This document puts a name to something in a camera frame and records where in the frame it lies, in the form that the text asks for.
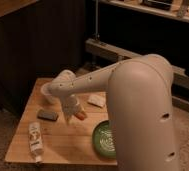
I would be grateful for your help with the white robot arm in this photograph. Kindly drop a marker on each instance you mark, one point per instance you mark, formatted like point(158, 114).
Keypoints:
point(139, 106)

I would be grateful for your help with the grey metal shelf rail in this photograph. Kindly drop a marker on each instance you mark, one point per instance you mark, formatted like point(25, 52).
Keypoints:
point(114, 54)

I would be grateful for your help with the white lotion bottle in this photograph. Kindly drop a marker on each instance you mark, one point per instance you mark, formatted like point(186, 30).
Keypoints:
point(35, 141)

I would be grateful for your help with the upper wooden shelf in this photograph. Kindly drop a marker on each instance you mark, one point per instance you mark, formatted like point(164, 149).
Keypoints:
point(178, 9)

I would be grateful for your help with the green ribbed bowl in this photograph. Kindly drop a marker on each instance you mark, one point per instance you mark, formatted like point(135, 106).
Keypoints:
point(102, 140)

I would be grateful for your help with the white plastic cup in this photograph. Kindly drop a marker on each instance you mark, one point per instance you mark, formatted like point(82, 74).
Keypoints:
point(44, 91)

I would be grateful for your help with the dark grey sponge block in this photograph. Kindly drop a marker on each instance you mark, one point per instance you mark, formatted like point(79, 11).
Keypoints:
point(47, 115)

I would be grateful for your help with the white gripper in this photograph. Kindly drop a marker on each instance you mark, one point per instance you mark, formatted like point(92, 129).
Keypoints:
point(70, 105)

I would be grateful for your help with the vertical metal pole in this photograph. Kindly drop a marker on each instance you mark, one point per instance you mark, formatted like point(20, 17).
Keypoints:
point(96, 19)

